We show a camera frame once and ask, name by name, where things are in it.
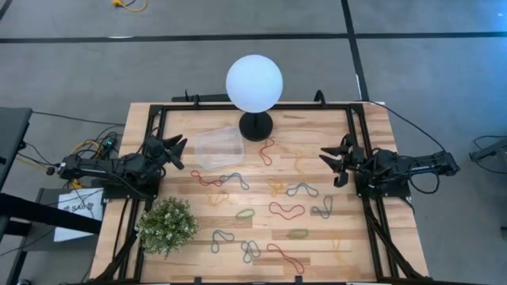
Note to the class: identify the white printed paper sheet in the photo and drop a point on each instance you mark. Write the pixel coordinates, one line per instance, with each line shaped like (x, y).
(79, 221)

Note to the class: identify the green rubber band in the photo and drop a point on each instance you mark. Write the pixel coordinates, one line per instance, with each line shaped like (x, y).
(288, 234)
(237, 215)

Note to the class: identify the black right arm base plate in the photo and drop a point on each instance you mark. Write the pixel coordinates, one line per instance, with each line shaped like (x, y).
(396, 192)

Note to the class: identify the black table edge bracket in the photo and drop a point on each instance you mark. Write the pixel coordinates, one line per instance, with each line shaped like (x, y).
(299, 281)
(197, 281)

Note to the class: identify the potted green artificial plant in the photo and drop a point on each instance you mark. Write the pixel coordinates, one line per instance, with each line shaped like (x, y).
(166, 227)

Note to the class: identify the black beam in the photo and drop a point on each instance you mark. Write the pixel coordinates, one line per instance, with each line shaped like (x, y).
(47, 213)

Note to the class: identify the black side desk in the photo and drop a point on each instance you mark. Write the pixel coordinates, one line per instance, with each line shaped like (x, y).
(12, 134)

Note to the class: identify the clear plastic bin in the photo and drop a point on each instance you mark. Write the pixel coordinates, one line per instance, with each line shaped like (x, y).
(219, 150)

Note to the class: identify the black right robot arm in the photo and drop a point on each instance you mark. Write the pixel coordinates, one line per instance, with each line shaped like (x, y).
(420, 164)

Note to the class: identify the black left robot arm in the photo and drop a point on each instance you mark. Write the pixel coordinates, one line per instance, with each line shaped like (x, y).
(99, 166)

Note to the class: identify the teal rubber band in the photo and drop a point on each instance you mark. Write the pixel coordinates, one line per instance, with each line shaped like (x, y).
(250, 247)
(237, 174)
(330, 204)
(303, 184)
(222, 230)

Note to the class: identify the white globe lamp black base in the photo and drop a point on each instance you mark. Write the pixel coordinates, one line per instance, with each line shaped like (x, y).
(254, 83)

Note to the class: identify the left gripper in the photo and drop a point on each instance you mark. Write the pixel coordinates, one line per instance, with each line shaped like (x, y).
(154, 148)

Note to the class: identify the black bar behind table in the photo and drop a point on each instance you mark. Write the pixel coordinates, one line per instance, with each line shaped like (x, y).
(206, 97)

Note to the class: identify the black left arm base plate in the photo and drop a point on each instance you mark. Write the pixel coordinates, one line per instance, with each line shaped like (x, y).
(119, 194)

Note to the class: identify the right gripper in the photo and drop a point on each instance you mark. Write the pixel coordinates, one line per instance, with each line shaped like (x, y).
(358, 158)

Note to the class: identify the black device with green light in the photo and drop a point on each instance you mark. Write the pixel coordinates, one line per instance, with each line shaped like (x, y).
(110, 142)

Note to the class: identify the black frame clamp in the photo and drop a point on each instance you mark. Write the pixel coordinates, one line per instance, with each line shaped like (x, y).
(195, 101)
(320, 99)

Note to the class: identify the yellow rubber band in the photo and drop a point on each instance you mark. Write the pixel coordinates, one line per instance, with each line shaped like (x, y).
(338, 251)
(216, 202)
(276, 186)
(298, 164)

